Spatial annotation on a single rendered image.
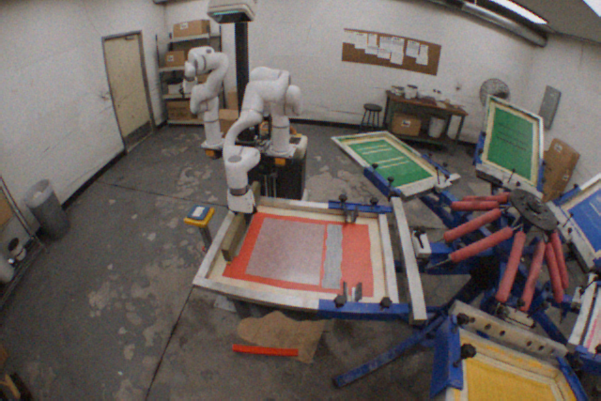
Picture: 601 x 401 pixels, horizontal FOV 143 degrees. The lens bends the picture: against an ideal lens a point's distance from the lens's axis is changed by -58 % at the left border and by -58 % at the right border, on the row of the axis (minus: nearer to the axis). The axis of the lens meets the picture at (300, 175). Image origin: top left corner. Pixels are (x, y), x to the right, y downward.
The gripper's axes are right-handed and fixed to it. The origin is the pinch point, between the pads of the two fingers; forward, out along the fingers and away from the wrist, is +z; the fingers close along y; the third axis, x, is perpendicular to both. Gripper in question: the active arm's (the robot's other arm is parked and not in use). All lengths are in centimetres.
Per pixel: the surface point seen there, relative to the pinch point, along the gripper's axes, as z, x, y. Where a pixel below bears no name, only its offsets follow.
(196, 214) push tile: 12.9, -8.9, 30.8
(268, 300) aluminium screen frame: 10.5, 29.5, -16.8
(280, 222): 14.6, -14.6, -12.2
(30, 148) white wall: 5, -37, 321
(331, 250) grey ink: 13.9, -0.7, -38.2
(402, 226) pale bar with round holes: 6, -12, -70
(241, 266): 14.2, 14.4, -1.8
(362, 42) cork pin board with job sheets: -54, -379, -77
